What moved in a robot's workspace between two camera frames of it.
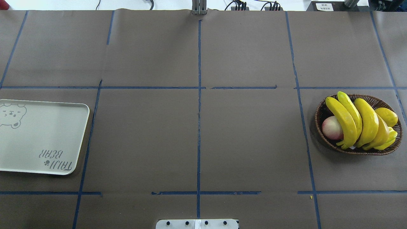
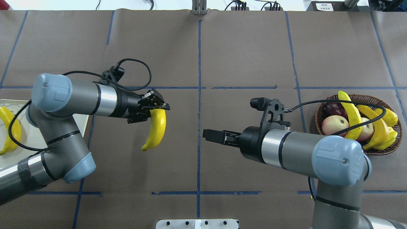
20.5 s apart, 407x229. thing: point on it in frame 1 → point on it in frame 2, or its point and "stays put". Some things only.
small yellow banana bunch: [392, 135] stays put
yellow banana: [370, 123] → [158, 119]
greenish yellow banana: [355, 112] stays put
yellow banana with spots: [382, 137] stays put
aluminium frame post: [199, 7] stays put
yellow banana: [350, 135] → [7, 115]
